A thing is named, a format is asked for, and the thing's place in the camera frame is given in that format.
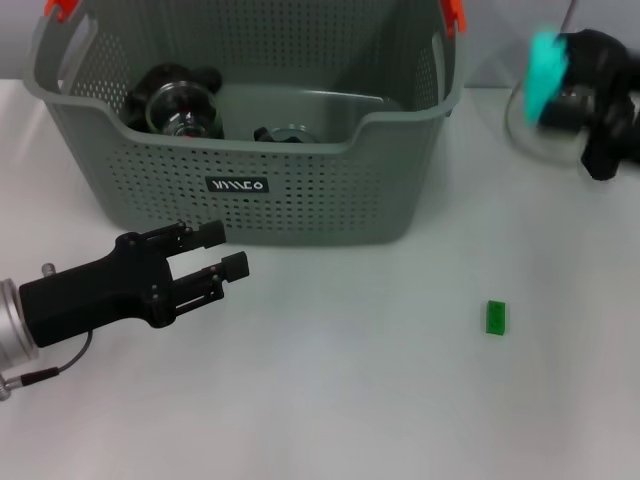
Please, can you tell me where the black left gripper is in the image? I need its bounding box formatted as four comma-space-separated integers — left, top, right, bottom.
18, 219, 251, 350

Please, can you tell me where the green flat toy brick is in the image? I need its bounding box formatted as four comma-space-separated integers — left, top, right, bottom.
483, 298, 509, 335

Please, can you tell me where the teal square plate brick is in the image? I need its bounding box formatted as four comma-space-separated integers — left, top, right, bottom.
522, 21, 571, 126

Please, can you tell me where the black clay teapot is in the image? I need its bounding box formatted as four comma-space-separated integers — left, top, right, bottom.
123, 62, 224, 134

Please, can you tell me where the left wrist cable with connector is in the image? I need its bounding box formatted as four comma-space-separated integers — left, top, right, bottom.
0, 329, 96, 402

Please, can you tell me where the glass teacup with black sleeve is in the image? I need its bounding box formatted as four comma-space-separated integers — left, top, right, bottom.
252, 124, 321, 145
143, 79, 225, 140

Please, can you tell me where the glass teapot with black handle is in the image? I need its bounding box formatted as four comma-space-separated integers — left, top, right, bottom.
504, 28, 637, 182

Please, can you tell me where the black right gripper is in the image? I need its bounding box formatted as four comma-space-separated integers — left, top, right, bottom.
542, 29, 640, 169

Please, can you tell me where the grey perforated storage basket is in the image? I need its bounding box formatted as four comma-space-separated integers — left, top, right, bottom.
22, 0, 469, 249

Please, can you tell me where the orange basket handle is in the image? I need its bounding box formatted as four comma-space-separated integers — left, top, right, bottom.
43, 0, 469, 40

